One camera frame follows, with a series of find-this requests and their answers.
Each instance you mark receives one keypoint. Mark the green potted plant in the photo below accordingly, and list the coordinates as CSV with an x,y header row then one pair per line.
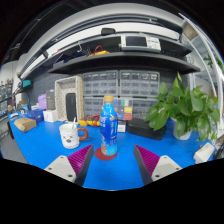
x,y
186,106

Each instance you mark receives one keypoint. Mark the brown cardboard box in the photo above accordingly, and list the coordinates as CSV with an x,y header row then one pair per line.
x,y
25,124

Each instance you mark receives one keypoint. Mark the black box with white label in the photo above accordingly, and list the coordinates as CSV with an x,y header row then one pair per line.
x,y
122,127

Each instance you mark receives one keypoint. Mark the dark grey wall shelf unit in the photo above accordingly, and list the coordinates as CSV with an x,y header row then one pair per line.
x,y
126,65

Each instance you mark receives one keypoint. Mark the black flat case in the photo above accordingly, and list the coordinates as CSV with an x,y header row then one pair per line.
x,y
145,129

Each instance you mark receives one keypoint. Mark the clear organiser with colourful parts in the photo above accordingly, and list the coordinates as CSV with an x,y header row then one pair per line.
x,y
125,110

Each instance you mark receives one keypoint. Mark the black rectangular speaker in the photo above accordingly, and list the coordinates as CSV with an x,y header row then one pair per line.
x,y
71,107

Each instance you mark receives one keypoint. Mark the blue drink bottle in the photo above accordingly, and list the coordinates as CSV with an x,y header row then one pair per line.
x,y
108,130

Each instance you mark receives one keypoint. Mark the purple plastic container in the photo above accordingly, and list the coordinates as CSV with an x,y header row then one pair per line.
x,y
42,102

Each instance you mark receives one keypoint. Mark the small white box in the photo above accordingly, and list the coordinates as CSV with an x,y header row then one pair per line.
x,y
50,116

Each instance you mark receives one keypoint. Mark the dark shelf unit with parts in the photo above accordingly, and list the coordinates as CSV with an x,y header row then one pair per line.
x,y
6,93

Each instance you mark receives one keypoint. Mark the flat round red coaster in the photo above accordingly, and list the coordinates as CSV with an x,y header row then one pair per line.
x,y
98,156

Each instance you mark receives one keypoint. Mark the grey small-parts drawer cabinet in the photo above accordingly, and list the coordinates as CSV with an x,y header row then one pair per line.
x,y
100,83
141,108
139,83
91,106

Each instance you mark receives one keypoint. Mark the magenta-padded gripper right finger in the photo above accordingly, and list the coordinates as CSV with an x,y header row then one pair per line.
x,y
164,166

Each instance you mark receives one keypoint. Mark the small blue box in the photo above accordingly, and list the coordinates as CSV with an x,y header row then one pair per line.
x,y
35,115

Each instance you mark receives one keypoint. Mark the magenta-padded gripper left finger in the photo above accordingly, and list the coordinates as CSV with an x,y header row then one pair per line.
x,y
63,166

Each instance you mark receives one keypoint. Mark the dark grey upright box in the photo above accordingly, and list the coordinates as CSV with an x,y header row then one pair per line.
x,y
50,100

